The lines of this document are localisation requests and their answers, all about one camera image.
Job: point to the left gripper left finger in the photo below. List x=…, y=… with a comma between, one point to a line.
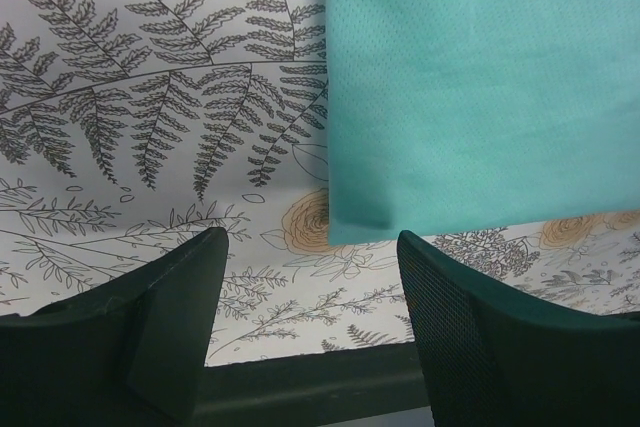
x=129, y=352

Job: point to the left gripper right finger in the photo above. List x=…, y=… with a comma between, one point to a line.
x=492, y=355

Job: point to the teal t shirt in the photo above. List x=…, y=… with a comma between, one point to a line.
x=448, y=116

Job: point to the floral table cloth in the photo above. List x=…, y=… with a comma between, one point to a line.
x=128, y=127

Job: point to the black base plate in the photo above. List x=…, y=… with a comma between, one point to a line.
x=313, y=389

